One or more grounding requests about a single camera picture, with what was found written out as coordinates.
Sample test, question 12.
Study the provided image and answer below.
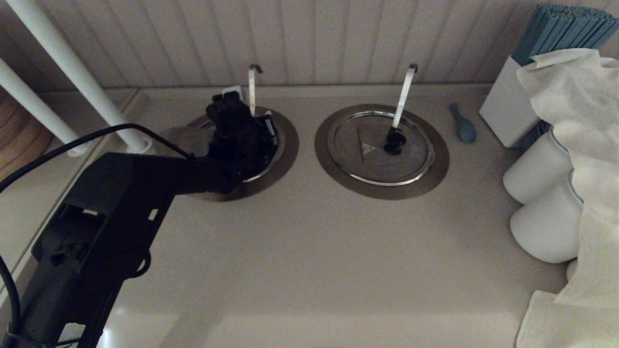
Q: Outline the white pole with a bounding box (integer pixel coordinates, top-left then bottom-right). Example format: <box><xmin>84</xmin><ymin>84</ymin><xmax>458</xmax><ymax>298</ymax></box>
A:
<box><xmin>0</xmin><ymin>58</ymin><xmax>91</xmax><ymax>158</ymax></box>
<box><xmin>5</xmin><ymin>0</ymin><xmax>153</xmax><ymax>155</ymax></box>

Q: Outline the blue stick bundle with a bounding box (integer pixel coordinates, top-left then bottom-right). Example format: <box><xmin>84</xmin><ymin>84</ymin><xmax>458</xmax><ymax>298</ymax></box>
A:
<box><xmin>511</xmin><ymin>4</ymin><xmax>619</xmax><ymax>67</ymax></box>

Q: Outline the wooden board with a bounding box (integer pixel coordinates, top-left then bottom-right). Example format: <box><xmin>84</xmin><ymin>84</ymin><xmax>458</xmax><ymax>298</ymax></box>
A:
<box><xmin>0</xmin><ymin>91</ymin><xmax>55</xmax><ymax>183</ymax></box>

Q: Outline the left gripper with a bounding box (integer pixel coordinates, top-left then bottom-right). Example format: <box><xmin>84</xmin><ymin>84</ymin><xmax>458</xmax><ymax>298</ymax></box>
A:
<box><xmin>206</xmin><ymin>92</ymin><xmax>252</xmax><ymax>145</ymax></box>

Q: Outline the left round steel lid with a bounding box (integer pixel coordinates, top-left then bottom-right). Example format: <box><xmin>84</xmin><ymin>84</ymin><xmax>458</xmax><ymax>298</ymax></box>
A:
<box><xmin>162</xmin><ymin>105</ymin><xmax>300</xmax><ymax>203</ymax></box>

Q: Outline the white cup stack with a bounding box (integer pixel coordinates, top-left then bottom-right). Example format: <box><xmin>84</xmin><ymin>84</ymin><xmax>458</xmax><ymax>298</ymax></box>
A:
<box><xmin>502</xmin><ymin>130</ymin><xmax>575</xmax><ymax>204</ymax></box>
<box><xmin>510</xmin><ymin>176</ymin><xmax>587</xmax><ymax>264</ymax></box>

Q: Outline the round steel lid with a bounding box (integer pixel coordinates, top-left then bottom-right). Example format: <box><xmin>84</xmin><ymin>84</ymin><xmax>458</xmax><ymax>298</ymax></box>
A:
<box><xmin>314</xmin><ymin>103</ymin><xmax>451</xmax><ymax>201</ymax></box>
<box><xmin>162</xmin><ymin>105</ymin><xmax>300</xmax><ymax>203</ymax></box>

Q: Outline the metal ladle handle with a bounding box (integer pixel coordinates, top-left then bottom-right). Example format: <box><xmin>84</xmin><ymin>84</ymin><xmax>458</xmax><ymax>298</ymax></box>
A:
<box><xmin>248</xmin><ymin>64</ymin><xmax>264</xmax><ymax>117</ymax></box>
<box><xmin>391</xmin><ymin>63</ymin><xmax>418</xmax><ymax>131</ymax></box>

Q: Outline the right round steel lid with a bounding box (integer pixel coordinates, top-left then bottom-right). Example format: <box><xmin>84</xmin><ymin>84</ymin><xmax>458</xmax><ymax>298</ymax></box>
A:
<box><xmin>314</xmin><ymin>103</ymin><xmax>451</xmax><ymax>201</ymax></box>

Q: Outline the white box holder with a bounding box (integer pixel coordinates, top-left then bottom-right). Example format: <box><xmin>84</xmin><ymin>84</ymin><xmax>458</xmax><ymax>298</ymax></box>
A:
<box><xmin>479</xmin><ymin>55</ymin><xmax>541</xmax><ymax>148</ymax></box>

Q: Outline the stainless round lid with knob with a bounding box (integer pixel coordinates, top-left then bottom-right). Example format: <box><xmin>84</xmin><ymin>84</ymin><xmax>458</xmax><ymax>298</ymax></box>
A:
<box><xmin>327</xmin><ymin>111</ymin><xmax>435</xmax><ymax>187</ymax></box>

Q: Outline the white cloth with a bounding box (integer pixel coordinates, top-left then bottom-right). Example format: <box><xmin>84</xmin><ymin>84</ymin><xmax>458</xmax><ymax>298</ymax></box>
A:
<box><xmin>516</xmin><ymin>48</ymin><xmax>619</xmax><ymax>348</ymax></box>

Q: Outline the black cable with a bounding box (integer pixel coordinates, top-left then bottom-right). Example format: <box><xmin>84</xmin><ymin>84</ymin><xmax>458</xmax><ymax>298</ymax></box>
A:
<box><xmin>0</xmin><ymin>123</ymin><xmax>195</xmax><ymax>194</ymax></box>

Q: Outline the blue spoon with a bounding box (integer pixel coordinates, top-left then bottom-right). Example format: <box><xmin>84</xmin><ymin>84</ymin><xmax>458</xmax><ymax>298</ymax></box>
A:
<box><xmin>449</xmin><ymin>102</ymin><xmax>478</xmax><ymax>145</ymax></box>

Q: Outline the black lid knob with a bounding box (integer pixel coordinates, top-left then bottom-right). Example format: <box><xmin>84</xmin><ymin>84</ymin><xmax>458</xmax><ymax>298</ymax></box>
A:
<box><xmin>384</xmin><ymin>129</ymin><xmax>407</xmax><ymax>156</ymax></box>

